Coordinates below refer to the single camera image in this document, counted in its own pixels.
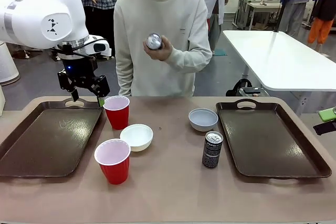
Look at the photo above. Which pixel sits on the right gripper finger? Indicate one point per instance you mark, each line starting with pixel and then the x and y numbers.
pixel 327 115
pixel 325 128

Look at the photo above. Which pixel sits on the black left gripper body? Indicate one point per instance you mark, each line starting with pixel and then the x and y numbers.
pixel 78 68

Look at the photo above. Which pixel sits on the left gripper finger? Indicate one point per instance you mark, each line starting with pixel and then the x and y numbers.
pixel 68 85
pixel 101 87

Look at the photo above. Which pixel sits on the red plastic cup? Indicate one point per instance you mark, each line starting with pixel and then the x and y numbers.
pixel 114 171
pixel 118 119

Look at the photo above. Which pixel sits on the white bowl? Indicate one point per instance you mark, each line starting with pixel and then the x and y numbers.
pixel 136 136

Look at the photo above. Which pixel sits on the silver-topped black drink can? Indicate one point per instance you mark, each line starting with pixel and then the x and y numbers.
pixel 154 41

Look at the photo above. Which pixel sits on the grey-blue bowl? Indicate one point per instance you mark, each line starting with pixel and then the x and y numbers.
pixel 203 119

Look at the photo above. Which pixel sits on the black Pepsi can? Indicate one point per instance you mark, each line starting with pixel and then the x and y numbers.
pixel 212 153

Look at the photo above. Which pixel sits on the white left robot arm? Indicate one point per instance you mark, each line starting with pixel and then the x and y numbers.
pixel 39 3

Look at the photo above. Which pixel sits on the person's left forearm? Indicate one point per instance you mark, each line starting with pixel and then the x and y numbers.
pixel 191 57

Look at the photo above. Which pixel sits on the person's right forearm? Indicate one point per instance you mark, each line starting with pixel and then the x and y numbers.
pixel 124 77

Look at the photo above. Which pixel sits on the person's left hand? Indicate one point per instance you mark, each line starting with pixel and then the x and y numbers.
pixel 161 54

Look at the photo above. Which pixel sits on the dark brown serving tray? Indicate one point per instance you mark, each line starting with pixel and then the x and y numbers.
pixel 47 140
pixel 262 140

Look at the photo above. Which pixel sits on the white table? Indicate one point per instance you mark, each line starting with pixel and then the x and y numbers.
pixel 275 56

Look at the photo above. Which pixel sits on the person in orange trousers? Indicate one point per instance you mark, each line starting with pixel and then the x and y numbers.
pixel 321 30

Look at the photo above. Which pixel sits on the black bag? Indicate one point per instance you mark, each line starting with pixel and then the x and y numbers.
pixel 241 87

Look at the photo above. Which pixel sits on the person in cream sweater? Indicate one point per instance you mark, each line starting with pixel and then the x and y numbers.
pixel 157 14

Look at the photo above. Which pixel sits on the black pole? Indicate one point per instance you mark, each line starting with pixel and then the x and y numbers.
pixel 279 19

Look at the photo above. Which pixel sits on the teal floor mat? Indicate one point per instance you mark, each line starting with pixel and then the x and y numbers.
pixel 220 52

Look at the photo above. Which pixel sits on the white background desk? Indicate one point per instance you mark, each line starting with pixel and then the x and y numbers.
pixel 260 6

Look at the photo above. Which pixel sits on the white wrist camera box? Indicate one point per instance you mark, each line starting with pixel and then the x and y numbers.
pixel 101 47

